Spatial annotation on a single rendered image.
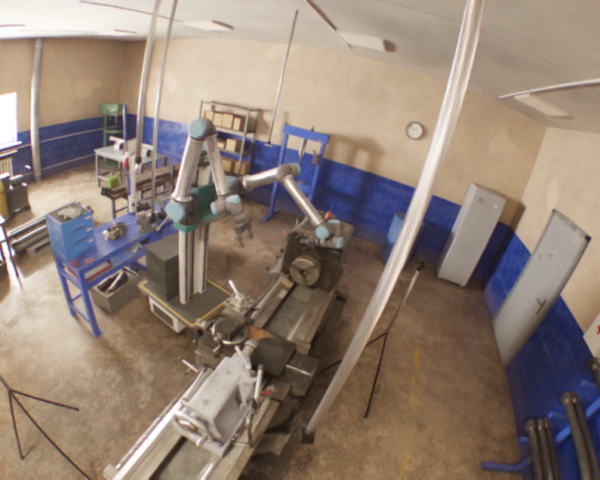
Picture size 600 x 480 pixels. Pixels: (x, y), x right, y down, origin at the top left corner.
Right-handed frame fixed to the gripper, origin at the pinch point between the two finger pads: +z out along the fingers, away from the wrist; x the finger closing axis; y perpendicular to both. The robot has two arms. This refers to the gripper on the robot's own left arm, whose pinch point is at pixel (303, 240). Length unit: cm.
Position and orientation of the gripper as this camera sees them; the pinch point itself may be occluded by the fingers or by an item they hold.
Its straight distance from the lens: 241.5
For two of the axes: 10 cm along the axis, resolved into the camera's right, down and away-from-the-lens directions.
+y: 1.5, 9.3, 3.4
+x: 4.9, -3.7, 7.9
